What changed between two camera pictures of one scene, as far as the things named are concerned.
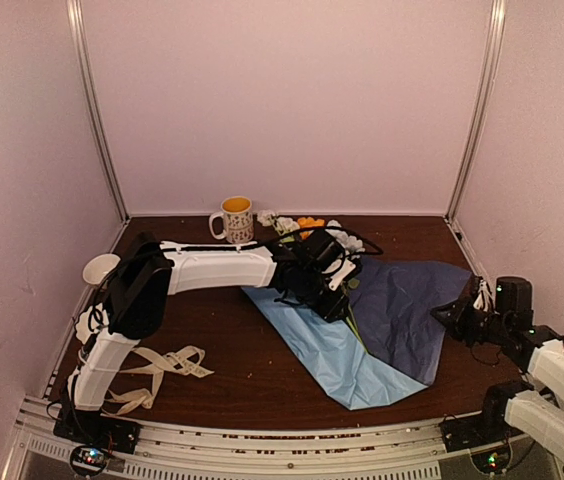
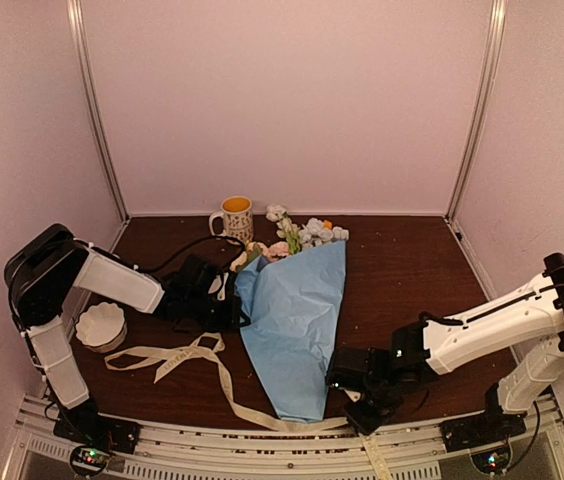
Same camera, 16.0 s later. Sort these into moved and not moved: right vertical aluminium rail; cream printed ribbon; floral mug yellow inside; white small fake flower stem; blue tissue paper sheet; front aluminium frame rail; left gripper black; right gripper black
Moved: blue tissue paper sheet; left gripper black; cream printed ribbon; white small fake flower stem; right gripper black
Not moved: right vertical aluminium rail; front aluminium frame rail; floral mug yellow inside
